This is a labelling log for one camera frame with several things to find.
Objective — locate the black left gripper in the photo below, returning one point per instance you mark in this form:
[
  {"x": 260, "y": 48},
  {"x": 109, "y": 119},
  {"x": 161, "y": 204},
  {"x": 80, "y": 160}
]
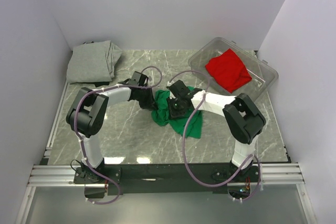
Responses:
[{"x": 150, "y": 104}]

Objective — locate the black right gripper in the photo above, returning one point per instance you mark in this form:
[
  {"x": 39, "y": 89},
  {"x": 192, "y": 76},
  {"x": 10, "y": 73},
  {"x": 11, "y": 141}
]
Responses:
[{"x": 174, "y": 114}]

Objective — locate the green t shirt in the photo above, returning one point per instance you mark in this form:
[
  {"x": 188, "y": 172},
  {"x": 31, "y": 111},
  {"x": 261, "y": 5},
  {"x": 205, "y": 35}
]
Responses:
[{"x": 161, "y": 117}]

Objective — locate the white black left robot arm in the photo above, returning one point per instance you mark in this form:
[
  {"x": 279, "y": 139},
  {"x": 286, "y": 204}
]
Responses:
[{"x": 87, "y": 113}]

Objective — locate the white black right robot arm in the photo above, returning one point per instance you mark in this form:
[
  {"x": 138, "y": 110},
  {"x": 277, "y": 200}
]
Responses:
[{"x": 244, "y": 119}]

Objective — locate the red t shirt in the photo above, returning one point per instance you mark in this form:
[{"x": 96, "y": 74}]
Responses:
[{"x": 228, "y": 71}]

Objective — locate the folded grey t shirt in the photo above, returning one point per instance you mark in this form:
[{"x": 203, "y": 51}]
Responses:
[{"x": 93, "y": 62}]

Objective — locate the clear plastic bin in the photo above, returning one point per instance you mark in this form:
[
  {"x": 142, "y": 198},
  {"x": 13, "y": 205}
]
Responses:
[{"x": 263, "y": 76}]

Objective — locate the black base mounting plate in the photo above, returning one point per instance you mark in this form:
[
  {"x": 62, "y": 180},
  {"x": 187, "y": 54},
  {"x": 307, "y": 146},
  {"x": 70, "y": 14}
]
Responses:
[{"x": 161, "y": 178}]

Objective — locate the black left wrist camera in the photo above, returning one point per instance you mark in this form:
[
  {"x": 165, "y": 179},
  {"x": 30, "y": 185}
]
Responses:
[{"x": 139, "y": 79}]

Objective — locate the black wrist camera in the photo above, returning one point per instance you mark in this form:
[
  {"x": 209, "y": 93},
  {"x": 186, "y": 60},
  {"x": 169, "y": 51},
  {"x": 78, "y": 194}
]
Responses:
[
  {"x": 139, "y": 79},
  {"x": 178, "y": 89}
]

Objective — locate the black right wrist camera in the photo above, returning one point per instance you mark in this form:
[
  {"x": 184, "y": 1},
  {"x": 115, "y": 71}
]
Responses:
[{"x": 178, "y": 89}]

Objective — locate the aluminium frame rail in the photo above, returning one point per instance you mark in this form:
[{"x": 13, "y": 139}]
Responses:
[{"x": 62, "y": 176}]

